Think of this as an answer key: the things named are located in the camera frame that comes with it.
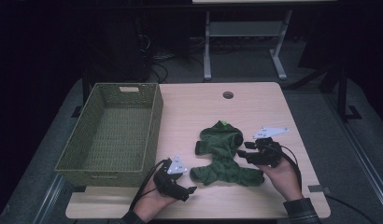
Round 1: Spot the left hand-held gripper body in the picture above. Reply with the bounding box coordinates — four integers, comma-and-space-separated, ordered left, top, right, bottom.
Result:
152, 154, 189, 202

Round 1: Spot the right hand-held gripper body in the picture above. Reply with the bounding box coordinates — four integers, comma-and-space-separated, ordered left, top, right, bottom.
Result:
245, 125, 291, 169

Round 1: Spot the green fleece pet garment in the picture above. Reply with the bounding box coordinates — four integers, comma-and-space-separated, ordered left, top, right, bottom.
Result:
189, 119, 265, 188

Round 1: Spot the green woven basket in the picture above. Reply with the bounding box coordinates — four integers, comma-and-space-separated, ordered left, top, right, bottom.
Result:
54, 82, 164, 189

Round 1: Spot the person's left hand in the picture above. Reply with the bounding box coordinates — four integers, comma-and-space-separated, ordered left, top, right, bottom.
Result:
132, 181, 179, 224

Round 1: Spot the person's right hand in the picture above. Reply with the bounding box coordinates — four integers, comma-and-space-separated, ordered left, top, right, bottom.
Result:
257, 156, 305, 203

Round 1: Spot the grey tape piece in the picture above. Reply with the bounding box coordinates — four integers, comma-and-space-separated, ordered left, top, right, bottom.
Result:
306, 184, 332, 194

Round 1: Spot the black tripod stand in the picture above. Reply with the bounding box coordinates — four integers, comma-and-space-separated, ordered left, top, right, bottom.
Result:
289, 60, 363, 123

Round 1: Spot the grey metal stand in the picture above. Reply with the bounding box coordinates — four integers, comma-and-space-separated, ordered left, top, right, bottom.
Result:
203, 8, 293, 82

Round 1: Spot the dark cabinet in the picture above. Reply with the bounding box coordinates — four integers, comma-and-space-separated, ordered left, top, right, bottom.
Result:
85, 12, 151, 84

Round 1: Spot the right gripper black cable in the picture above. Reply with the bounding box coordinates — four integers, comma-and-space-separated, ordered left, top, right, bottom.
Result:
267, 143, 379, 224

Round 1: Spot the metal floor rail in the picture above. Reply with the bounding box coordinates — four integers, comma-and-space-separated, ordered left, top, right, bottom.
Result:
321, 91, 383, 216
32, 173, 66, 224

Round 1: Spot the tangle of floor cables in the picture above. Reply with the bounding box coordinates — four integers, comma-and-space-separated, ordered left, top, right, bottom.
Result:
149, 35, 212, 84

